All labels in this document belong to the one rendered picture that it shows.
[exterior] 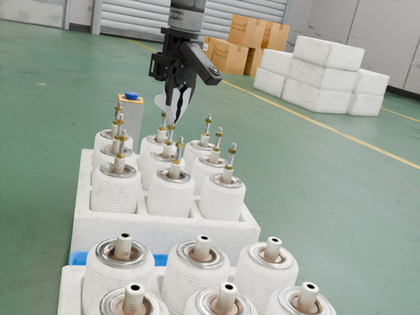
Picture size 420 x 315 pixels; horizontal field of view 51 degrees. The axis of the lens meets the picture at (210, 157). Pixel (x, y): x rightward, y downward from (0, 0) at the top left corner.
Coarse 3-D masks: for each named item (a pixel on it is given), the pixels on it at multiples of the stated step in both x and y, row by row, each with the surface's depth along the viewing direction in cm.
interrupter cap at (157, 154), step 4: (152, 152) 105; (156, 152) 106; (160, 152) 107; (172, 152) 108; (152, 156) 103; (156, 156) 103; (160, 156) 105; (172, 156) 106; (180, 156) 106; (160, 160) 102; (164, 160) 102; (168, 160) 102
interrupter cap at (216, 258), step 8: (192, 240) 70; (184, 248) 67; (192, 248) 68; (216, 248) 69; (184, 256) 65; (192, 256) 66; (208, 256) 67; (216, 256) 67; (224, 256) 67; (192, 264) 63; (200, 264) 64; (208, 264) 64; (216, 264) 64
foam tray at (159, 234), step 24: (144, 192) 101; (96, 216) 86; (120, 216) 88; (144, 216) 90; (192, 216) 95; (240, 216) 101; (72, 240) 86; (96, 240) 87; (144, 240) 90; (168, 240) 91; (216, 240) 94; (240, 240) 95
